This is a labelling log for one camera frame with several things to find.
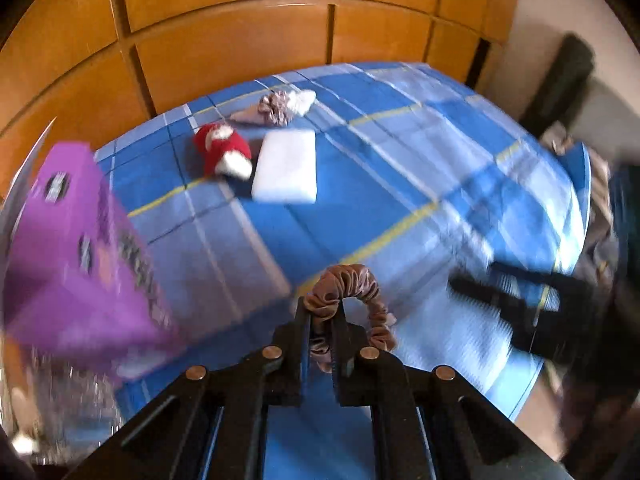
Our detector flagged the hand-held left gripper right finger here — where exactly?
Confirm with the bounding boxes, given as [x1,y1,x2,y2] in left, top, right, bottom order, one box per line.
[331,304,571,480]

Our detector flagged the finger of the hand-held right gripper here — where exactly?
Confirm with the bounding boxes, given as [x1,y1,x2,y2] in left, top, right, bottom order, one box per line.
[487,260,593,293]
[447,276,568,358]

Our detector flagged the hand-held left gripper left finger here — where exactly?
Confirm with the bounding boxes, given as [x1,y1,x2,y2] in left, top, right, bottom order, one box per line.
[62,299,315,480]

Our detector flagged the brown scrunchie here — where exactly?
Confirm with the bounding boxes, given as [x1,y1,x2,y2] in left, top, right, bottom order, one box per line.
[305,262,399,374]

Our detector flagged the purple box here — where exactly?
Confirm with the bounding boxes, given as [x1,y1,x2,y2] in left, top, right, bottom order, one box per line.
[2,142,184,382]

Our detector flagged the blue plaid bedsheet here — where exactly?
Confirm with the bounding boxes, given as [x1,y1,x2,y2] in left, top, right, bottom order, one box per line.
[94,62,589,480]

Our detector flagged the white foam block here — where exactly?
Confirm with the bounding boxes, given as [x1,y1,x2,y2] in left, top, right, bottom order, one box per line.
[251,129,320,205]

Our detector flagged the dark blurred object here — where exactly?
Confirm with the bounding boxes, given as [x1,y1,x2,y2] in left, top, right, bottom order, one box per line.
[519,32,597,137]

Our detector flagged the red plush toy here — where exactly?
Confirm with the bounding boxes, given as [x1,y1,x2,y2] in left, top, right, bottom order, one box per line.
[193,122,254,180]

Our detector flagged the white fluffy item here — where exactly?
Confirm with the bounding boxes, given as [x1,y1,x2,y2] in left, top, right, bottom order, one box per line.
[290,88,319,114]

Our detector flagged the brown glitter tissue box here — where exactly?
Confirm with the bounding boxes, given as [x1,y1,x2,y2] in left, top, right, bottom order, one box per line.
[0,347,128,463]

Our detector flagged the wooden wardrobe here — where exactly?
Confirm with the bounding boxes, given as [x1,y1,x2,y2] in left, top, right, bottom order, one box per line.
[0,0,527,202]

